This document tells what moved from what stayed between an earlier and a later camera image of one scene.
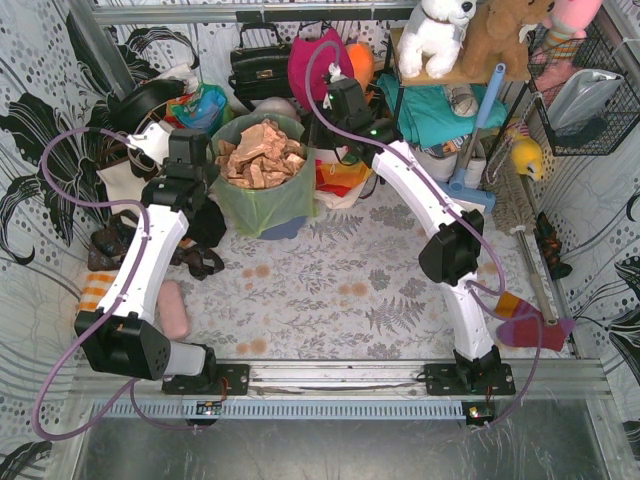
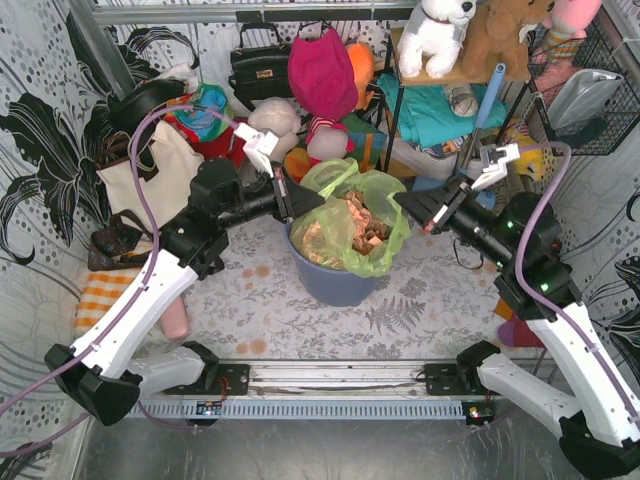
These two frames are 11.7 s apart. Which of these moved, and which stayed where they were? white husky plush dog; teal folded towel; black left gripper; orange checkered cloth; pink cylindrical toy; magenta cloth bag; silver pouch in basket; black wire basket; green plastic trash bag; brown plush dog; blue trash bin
Moved: black left gripper; blue trash bin; green plastic trash bag
Stayed: magenta cloth bag; orange checkered cloth; pink cylindrical toy; black wire basket; brown plush dog; white husky plush dog; silver pouch in basket; teal folded towel
